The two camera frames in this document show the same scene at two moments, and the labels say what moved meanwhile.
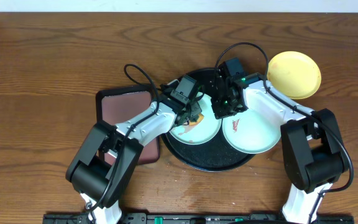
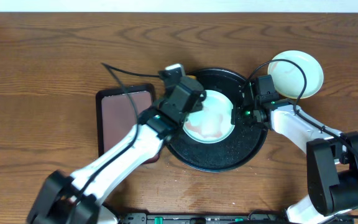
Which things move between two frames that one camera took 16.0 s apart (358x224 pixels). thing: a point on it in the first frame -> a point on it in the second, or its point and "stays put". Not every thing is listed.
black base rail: x=199 y=218 stays put
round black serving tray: x=217 y=155 stays put
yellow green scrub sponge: x=194 y=122 -> x=192 y=76
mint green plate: x=202 y=132 -> x=288 y=78
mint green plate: x=252 y=130 -> x=213 y=124
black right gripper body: x=224 y=107 -> x=245 y=116
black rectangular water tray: x=115 y=106 stays put
